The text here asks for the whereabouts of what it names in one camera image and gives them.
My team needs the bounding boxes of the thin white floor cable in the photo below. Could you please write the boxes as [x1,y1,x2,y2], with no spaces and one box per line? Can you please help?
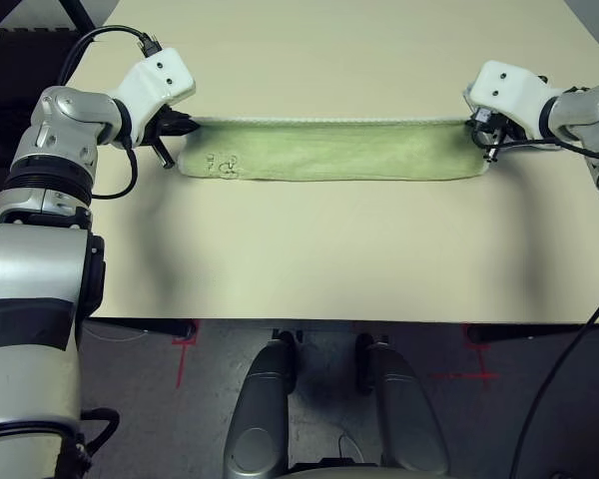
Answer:
[336,432,365,463]

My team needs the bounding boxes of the black foam floor mat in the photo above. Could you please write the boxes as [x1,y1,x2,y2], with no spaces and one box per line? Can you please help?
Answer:
[0,27,89,166]

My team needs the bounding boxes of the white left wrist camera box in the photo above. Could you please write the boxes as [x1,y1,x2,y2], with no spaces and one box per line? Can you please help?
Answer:
[110,47,197,149]

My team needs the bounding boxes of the red floor tape cross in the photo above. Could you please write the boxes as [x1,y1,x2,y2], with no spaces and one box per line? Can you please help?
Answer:
[428,323,500,388]

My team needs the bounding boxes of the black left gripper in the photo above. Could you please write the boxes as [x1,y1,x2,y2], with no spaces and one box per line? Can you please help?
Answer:
[144,105,203,169]

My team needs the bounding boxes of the black metal frame bar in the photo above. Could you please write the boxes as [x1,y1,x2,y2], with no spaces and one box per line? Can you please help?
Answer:
[64,0,97,34]

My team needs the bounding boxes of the grey robot waist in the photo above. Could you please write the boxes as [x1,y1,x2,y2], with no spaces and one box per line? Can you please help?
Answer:
[279,463,395,479]

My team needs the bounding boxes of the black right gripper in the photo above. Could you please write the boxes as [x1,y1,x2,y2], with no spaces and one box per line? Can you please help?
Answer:
[462,109,525,164]

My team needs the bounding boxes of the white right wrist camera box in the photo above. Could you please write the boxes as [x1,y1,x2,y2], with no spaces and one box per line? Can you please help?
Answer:
[461,59,563,141]

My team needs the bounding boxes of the black table foot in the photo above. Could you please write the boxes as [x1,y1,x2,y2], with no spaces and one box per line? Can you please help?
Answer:
[84,318,196,338]
[466,323,595,345]

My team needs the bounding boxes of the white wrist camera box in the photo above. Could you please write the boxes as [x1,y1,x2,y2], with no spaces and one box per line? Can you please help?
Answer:
[461,59,563,141]
[110,47,197,149]

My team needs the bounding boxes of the green swan towel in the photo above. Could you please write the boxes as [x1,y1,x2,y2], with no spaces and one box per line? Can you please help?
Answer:
[177,116,490,183]

